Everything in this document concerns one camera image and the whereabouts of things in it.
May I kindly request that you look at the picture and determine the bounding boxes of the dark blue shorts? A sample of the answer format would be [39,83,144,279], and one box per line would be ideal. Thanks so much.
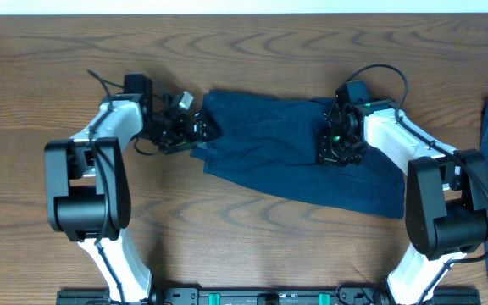
[191,90,405,219]

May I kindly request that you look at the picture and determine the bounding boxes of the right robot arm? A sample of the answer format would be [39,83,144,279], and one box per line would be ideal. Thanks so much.
[319,80,488,305]

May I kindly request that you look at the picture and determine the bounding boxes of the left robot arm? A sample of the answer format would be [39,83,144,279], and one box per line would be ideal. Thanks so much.
[44,74,221,304]

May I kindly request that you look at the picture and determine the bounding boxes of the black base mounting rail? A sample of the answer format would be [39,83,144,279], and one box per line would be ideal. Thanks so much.
[55,286,481,305]

